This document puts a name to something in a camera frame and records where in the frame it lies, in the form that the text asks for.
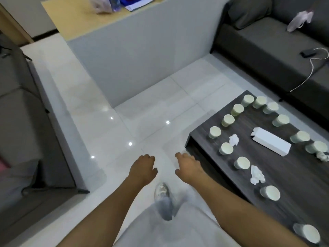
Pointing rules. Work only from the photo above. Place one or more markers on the grey counter with wooden top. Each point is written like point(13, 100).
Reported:
point(144, 48)

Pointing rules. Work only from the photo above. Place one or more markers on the person's right forearm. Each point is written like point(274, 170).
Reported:
point(236, 216)

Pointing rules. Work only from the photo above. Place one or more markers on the long white cardboard box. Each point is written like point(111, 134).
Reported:
point(271, 141)

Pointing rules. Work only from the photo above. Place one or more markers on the blue plastic bottle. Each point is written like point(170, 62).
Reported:
point(115, 3)

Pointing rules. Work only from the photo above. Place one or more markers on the person's right thumb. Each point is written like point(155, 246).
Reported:
point(179, 172)

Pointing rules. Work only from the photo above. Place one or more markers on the dark grey sofa cushion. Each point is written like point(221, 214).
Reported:
point(248, 10)

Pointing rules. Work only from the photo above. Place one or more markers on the grey fabric sofa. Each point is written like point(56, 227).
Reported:
point(23, 126)

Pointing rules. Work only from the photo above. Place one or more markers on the row of white paper cups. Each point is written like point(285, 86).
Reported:
point(227, 120)

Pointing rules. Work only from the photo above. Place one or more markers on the black phone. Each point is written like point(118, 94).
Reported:
point(308, 52)

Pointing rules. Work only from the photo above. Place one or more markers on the person's left forearm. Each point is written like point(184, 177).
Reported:
point(102, 216)

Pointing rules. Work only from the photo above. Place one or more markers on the person's grey trousers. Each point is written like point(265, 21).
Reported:
point(180, 228)

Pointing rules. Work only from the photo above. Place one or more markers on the person's right hand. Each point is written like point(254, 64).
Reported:
point(191, 169)

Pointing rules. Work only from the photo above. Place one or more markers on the person's left hand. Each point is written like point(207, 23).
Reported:
point(141, 171)

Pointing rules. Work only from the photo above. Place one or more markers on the red and blue packet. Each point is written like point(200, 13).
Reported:
point(130, 0)

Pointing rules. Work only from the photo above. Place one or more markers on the pale pink plastic bag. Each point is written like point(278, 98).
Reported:
point(299, 20)

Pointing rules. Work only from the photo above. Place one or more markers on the crumpled white tissue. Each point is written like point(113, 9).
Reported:
point(257, 175)
point(323, 156)
point(234, 139)

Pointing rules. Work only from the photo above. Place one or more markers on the person's left thumb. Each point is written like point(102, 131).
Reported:
point(154, 173)

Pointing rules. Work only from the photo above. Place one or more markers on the dark wood coffee table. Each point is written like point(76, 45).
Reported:
point(285, 172)

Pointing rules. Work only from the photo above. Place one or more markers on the clear plastic bag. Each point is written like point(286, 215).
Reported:
point(99, 4)

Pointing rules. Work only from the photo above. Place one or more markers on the dark grey sofa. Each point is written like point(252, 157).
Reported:
point(267, 46)

